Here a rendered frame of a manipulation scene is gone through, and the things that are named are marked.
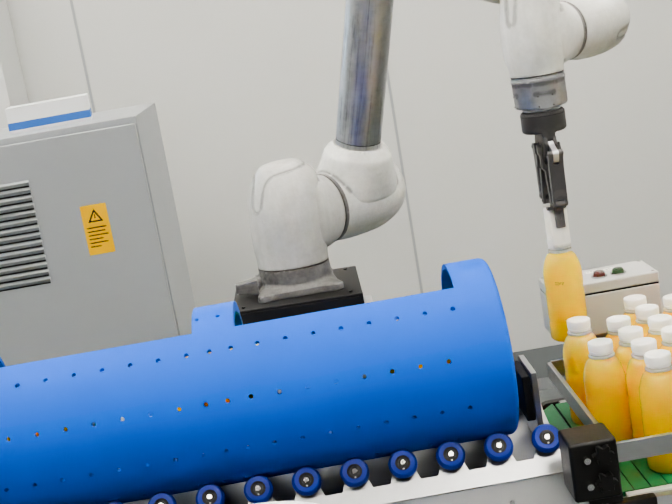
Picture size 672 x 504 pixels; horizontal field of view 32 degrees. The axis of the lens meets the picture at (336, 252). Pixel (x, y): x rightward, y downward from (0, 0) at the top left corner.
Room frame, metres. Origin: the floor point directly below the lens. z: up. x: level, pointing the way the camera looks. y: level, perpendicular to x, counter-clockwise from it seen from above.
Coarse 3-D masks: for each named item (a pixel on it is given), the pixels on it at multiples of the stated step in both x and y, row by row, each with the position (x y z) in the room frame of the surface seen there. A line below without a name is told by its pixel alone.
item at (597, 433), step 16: (560, 432) 1.62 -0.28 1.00; (576, 432) 1.61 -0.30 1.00; (592, 432) 1.60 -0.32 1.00; (608, 432) 1.59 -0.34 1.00; (560, 448) 1.62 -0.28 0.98; (576, 448) 1.56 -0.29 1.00; (592, 448) 1.57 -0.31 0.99; (608, 448) 1.56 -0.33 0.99; (576, 464) 1.56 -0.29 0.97; (592, 464) 1.57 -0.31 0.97; (608, 464) 1.57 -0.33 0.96; (576, 480) 1.56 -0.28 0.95; (592, 480) 1.57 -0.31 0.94; (608, 480) 1.56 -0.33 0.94; (576, 496) 1.57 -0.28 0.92; (592, 496) 1.57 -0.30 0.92; (608, 496) 1.57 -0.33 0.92
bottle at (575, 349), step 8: (568, 336) 1.90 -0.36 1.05; (576, 336) 1.89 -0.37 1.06; (584, 336) 1.88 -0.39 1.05; (592, 336) 1.89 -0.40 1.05; (568, 344) 1.89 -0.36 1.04; (576, 344) 1.88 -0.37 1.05; (584, 344) 1.88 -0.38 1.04; (568, 352) 1.89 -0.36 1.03; (576, 352) 1.88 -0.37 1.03; (584, 352) 1.87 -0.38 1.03; (568, 360) 1.89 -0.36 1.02; (576, 360) 1.87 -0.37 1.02; (584, 360) 1.87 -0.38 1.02; (568, 368) 1.89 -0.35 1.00; (576, 368) 1.88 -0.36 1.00; (568, 376) 1.89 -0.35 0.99; (576, 376) 1.88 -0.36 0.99; (576, 384) 1.88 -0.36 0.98; (576, 392) 1.88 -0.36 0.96; (584, 392) 1.87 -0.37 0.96; (584, 400) 1.87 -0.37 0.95; (576, 416) 1.88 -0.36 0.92
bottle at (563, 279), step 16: (560, 256) 1.95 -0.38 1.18; (576, 256) 1.96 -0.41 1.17; (544, 272) 1.97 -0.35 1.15; (560, 272) 1.94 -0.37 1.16; (576, 272) 1.94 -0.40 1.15; (560, 288) 1.94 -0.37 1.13; (576, 288) 1.94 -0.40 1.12; (560, 304) 1.94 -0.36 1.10; (576, 304) 1.94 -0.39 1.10; (560, 320) 1.94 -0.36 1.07; (560, 336) 1.95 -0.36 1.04
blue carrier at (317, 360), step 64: (192, 320) 1.76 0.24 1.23; (320, 320) 1.71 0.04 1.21; (384, 320) 1.70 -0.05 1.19; (448, 320) 1.69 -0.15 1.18; (0, 384) 1.69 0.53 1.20; (64, 384) 1.68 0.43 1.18; (128, 384) 1.67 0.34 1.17; (192, 384) 1.67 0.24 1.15; (256, 384) 1.66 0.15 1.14; (320, 384) 1.66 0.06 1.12; (384, 384) 1.66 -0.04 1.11; (448, 384) 1.66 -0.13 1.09; (512, 384) 1.66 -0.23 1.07; (0, 448) 1.65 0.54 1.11; (64, 448) 1.65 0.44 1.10; (128, 448) 1.65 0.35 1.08; (192, 448) 1.66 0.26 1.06; (256, 448) 1.66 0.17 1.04; (320, 448) 1.68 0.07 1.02; (384, 448) 1.70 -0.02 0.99
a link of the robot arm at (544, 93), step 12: (516, 84) 1.95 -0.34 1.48; (528, 84) 1.93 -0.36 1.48; (540, 84) 1.93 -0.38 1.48; (552, 84) 1.93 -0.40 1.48; (564, 84) 1.95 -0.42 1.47; (516, 96) 1.96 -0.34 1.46; (528, 96) 1.93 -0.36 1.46; (540, 96) 1.93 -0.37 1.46; (552, 96) 1.93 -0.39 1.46; (564, 96) 1.94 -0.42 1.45; (516, 108) 1.97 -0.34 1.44; (528, 108) 1.94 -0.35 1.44; (540, 108) 1.93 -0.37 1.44; (552, 108) 1.94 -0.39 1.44
